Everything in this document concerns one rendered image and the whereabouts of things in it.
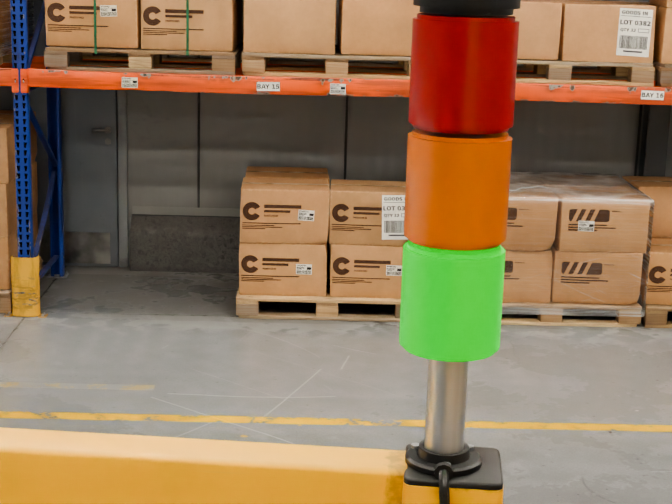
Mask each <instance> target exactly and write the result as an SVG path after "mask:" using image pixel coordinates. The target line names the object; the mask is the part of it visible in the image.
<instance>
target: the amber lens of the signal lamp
mask: <svg viewBox="0 0 672 504"><path fill-rule="evenodd" d="M511 154H512V137H510V136H508V133H507V132H504V133H498V134H479V135H471V134H448V133H437V132H430V131H424V130H419V129H416V128H414V129H413V130H412V132H410V133H408V141H407V165H406V189H405V212H404V235H405V237H407V238H408V240H409V241H411V242H412V243H414V244H417V245H420V246H424V247H429V248H435V249H442V250H457V251H471V250H484V249H491V248H495V247H497V246H499V245H501V243H503V242H504V241H505V240H506V236H507V219H508V203H509V187H510V170H511Z"/></svg>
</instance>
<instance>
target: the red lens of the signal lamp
mask: <svg viewBox="0 0 672 504"><path fill-rule="evenodd" d="M515 18H516V17H514V16H507V15H505V16H484V15H452V14H435V13H418V14H417V17H414V18H413V22H412V45H411V69H410V93H409V117H408V122H409V123H410V124H412V126H413V127H414V128H416V129H419V130H424V131H430V132H437V133H448V134H471V135H479V134H498V133H504V132H507V131H508V130H509V128H512V127H513V121H514V105H515V89H516V72H517V56H518V40H519V23H520V21H516V20H515Z"/></svg>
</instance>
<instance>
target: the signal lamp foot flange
mask: <svg viewBox="0 0 672 504"><path fill-rule="evenodd" d="M424 441H425V439H424V440H422V441H421V442H420V443H412V444H411V448H409V449H408V450H407V451H406V453H405V462H406V464H407V465H408V466H409V467H410V468H412V469H414V470H416V471H418V472H421V473H424V474H428V475H433V476H434V467H435V466H436V465H437V464H438V463H440V462H447V463H449V464H450V465H451V466H452V468H453V477H456V476H464V475H468V474H472V473H474V472H476V471H477V470H479V469H480V467H481V464H482V458H481V455H480V454H479V453H478V452H477V451H476V450H474V446H473V445H471V444H467V443H465V442H464V450H463V451H461V452H459V453H454V454H440V453H435V452H431V451H429V450H427V449H426V448H425V447H424Z"/></svg>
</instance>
